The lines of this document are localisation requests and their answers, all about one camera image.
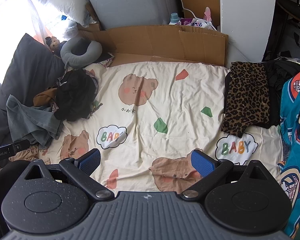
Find blue cap detergent bottle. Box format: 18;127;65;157
169;12;182;25

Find teal printed cloth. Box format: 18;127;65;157
277;70;300;240

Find small floral cloth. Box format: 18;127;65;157
97;54;114;67

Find white pillow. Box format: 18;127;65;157
37;0;90;27

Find flattened cardboard sheet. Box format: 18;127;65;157
76;24;229;67

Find grey upright mattress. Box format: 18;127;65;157
79;0;184;30

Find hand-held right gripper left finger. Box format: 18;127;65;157
24;148;115;201

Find beige garment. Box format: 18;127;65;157
9;144;50;164

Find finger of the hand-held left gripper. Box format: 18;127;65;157
13;139;31;153

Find dark grey pillow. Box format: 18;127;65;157
0;33;65;113

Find bear print bedsheet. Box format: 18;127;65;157
37;61;284;195

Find leopard print garment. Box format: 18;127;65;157
221;62;270;138

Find brown garment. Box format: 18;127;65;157
33;80;65;108

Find small plush toy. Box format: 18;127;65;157
45;36;65;55

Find black shorts with floral panels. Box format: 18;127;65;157
54;69;100;123

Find grey-blue garment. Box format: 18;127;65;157
5;94;64;149

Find black flat cloth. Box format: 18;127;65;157
94;53;112;64

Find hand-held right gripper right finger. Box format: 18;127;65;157
181;149;274;201

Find grey neck pillow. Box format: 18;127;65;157
60;35;103;68

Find purple detergent bag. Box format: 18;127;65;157
180;17;213;29

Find white sheer curtain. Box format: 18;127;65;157
0;0;53;98

